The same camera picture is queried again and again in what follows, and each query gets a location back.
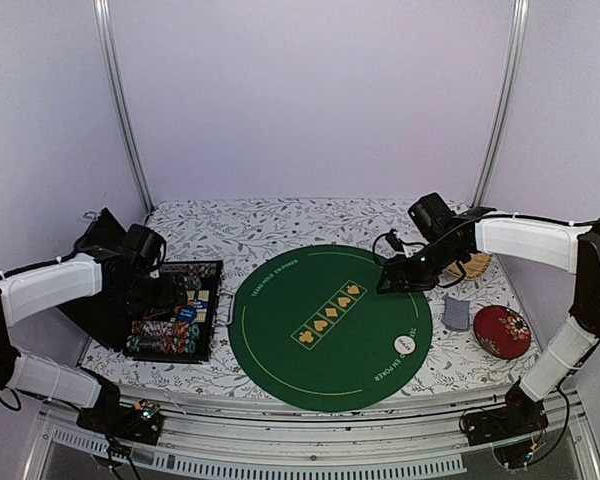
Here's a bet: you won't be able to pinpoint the round green poker mat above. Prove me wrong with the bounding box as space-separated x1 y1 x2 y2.
228 245 433 412

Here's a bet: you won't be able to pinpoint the right aluminium frame post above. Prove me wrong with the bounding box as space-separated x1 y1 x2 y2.
471 0 530 207

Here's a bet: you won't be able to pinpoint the upper near chip row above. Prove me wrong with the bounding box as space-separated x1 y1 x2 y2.
131 320 191 338

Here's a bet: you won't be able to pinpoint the far chip row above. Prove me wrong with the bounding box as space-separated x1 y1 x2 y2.
169 262 219 279

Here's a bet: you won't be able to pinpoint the chrome case handle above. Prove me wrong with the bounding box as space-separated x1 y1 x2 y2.
217 292 235 328

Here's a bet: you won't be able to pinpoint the black poker chip case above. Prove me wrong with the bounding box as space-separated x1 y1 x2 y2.
59 209 223 364

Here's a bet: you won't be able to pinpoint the blue playing card deck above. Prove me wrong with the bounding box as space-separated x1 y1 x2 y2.
442 295 470 332

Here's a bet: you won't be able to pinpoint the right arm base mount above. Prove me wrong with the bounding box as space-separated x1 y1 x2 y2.
459 382 549 470

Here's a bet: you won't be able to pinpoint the blue small blind button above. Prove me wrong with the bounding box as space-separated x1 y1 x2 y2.
175 305 197 323

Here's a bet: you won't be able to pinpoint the chip row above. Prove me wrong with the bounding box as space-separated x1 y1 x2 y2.
169 262 219 279
126 336 196 355
131 320 191 338

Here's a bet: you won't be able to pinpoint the lower near chip row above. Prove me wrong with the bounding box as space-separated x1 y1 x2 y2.
126 336 196 355

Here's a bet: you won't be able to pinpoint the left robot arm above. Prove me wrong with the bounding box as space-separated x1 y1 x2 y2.
0 224 167 434

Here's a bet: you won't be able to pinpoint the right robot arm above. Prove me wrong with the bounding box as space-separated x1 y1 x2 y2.
376 193 600 436

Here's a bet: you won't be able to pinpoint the boxed texas holdem cards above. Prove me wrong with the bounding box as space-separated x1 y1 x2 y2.
181 290 211 324

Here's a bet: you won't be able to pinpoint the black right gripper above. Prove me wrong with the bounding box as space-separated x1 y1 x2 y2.
376 238 464 295

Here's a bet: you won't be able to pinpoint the front aluminium rail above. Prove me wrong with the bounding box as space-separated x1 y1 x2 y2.
23 387 600 479

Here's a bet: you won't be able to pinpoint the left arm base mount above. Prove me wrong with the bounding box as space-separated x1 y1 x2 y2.
77 384 164 446

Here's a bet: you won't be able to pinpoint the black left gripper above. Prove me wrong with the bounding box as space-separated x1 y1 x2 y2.
118 269 188 315

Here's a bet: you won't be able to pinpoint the red floral round pouch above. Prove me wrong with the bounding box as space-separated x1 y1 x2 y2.
473 305 531 360

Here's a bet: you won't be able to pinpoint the floral white tablecloth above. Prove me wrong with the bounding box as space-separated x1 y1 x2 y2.
81 199 540 401

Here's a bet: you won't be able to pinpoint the left aluminium frame post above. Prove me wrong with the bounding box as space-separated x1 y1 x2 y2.
93 0 154 213

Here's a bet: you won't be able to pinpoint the aluminium frame post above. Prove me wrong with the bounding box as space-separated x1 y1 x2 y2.
471 0 530 207
93 0 154 213

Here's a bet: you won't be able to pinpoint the white dealer button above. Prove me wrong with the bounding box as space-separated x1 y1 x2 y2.
394 335 416 355

